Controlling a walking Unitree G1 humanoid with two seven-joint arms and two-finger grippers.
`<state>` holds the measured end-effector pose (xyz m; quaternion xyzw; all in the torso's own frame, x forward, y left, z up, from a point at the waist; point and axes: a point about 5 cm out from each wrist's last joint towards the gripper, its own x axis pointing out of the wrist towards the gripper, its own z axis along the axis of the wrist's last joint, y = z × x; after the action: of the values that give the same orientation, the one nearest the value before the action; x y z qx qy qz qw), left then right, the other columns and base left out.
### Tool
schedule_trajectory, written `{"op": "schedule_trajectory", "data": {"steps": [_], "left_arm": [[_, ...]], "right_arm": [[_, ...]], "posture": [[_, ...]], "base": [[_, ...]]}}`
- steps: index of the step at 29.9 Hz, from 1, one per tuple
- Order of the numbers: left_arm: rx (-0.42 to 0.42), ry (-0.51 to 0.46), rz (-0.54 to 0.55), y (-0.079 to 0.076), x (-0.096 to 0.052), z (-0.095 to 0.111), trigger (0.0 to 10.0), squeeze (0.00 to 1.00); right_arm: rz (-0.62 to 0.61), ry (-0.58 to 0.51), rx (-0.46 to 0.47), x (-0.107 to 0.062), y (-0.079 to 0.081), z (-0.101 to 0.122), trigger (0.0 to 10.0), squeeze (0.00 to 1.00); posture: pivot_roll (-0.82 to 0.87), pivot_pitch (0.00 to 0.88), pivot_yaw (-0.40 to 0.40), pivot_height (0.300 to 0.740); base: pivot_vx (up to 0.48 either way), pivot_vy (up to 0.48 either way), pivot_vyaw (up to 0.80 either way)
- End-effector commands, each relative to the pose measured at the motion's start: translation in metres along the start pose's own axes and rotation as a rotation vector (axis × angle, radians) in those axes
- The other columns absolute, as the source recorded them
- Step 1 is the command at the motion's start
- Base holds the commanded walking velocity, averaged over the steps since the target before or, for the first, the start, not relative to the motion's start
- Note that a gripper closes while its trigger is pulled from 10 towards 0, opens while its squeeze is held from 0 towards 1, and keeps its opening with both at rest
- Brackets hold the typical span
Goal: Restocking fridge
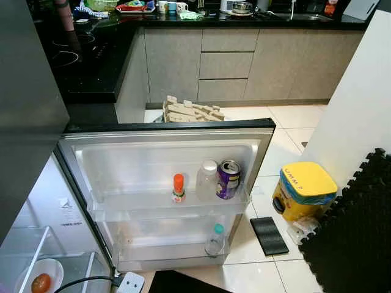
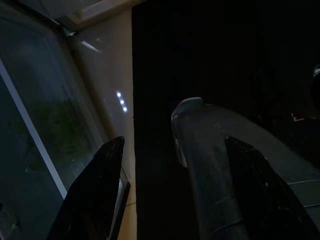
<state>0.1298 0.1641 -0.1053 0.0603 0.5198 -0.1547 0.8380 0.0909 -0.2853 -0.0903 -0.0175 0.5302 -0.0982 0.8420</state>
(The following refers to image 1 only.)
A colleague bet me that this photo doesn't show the small orange capped bottle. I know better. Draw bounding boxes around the small orange capped bottle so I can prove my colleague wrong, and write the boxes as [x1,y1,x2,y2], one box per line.
[172,173,186,203]

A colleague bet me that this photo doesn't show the silver fridge door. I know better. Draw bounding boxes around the silver fridge door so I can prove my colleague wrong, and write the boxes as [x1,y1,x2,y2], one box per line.
[55,118,277,273]

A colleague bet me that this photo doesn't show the clear fridge door shelf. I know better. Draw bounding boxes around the clear fridge door shelf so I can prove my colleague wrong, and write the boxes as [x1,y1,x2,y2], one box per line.
[87,183,252,222]
[110,235,233,273]

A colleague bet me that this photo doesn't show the silver fridge cabinet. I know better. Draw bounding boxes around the silver fridge cabinet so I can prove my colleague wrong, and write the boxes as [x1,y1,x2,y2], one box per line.
[0,153,120,293]

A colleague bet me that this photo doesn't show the yellow bin with blue bag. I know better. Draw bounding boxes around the yellow bin with blue bag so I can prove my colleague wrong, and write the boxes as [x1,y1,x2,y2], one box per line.
[272,161,338,223]

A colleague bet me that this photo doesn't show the black interlocking foam mat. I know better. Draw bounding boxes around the black interlocking foam mat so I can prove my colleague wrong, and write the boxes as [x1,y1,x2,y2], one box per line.
[298,148,391,293]

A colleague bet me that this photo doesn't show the crumpled clear plastic bag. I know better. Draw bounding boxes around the crumpled clear plastic bag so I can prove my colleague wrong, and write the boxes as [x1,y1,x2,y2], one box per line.
[287,217,321,245]

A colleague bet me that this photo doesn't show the grey kitchen cabinets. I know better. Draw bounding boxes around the grey kitchen cabinets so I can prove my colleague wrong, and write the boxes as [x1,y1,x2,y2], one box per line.
[116,27,367,123]

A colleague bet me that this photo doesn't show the white cutting board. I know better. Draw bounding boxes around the white cutting board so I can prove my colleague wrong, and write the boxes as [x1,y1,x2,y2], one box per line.
[342,0,379,22]

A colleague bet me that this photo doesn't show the small black ribbed mat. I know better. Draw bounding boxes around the small black ribbed mat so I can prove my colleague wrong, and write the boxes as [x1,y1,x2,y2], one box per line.
[249,217,290,257]

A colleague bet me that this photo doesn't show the purple soda can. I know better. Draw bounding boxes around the purple soda can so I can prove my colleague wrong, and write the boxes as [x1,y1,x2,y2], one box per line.
[216,160,241,200]

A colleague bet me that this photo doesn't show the white capped clear bottle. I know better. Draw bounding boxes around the white capped clear bottle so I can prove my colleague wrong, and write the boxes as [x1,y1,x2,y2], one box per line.
[197,160,219,202]

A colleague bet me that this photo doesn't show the teal capped clear bottle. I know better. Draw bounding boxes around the teal capped clear bottle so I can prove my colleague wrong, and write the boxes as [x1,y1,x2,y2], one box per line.
[205,223,227,258]

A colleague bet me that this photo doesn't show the brown cardboard packing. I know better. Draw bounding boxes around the brown cardboard packing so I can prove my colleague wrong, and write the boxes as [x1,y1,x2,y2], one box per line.
[162,96,225,123]

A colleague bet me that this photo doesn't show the steel cooking pot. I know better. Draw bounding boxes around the steel cooking pot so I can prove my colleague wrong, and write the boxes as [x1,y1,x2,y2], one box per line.
[220,0,254,16]

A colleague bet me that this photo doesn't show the green cloth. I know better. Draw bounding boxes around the green cloth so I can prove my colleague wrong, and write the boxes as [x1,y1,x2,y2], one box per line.
[178,10,202,21]

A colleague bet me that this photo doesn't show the large black floor mat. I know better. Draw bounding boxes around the large black floor mat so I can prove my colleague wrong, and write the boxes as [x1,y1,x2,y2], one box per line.
[148,269,233,293]

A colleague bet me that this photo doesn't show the red tray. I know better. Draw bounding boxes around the red tray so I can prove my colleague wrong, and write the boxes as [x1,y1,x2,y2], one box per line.
[116,0,156,13]

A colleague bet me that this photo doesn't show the black kitchen counter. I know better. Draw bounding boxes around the black kitchen counter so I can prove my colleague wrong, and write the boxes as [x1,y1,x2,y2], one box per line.
[27,0,373,104]

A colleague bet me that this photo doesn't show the green basket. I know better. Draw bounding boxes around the green basket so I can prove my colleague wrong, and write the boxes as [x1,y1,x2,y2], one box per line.
[86,0,120,13]

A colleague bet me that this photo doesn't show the black induction hob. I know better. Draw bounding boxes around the black induction hob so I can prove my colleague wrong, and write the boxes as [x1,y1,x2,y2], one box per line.
[49,24,117,71]

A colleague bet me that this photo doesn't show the red tomato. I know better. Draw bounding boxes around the red tomato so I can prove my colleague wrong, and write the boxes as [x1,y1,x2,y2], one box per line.
[31,273,52,293]

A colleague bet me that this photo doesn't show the white plate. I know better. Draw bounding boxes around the white plate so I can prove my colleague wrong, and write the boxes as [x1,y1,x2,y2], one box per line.
[13,258,64,293]

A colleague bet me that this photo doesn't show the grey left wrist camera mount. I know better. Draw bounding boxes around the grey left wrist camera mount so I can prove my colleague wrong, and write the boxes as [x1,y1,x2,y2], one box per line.
[116,272,145,293]

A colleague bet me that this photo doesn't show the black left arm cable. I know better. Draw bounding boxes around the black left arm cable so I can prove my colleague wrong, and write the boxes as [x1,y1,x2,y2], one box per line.
[54,276,123,293]

